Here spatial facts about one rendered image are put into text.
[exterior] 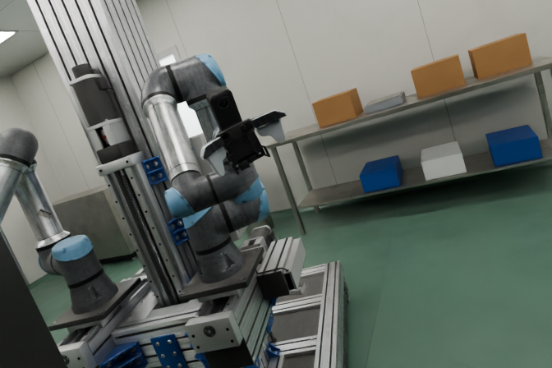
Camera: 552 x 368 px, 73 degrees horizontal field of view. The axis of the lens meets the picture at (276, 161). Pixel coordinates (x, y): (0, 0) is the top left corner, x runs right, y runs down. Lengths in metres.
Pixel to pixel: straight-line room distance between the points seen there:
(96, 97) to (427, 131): 2.96
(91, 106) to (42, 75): 4.73
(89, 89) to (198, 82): 0.38
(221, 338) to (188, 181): 0.46
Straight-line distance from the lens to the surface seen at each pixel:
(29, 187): 1.54
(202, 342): 1.14
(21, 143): 1.42
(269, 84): 3.92
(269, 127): 0.66
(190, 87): 1.10
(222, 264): 1.16
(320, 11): 3.74
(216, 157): 0.64
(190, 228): 1.15
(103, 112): 1.31
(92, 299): 1.45
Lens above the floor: 1.27
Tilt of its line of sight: 9 degrees down
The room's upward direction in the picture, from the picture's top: 20 degrees counter-clockwise
